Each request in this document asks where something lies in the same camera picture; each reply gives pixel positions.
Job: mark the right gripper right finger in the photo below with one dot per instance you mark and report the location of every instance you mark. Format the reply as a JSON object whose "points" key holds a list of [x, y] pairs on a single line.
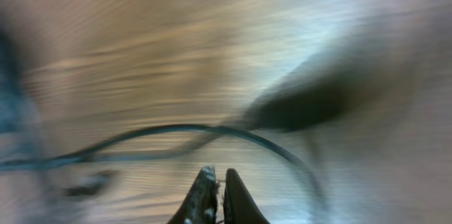
{"points": [[238, 205]]}

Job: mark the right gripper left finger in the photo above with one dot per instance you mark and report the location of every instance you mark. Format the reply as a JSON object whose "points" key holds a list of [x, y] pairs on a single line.
{"points": [[200, 204]]}

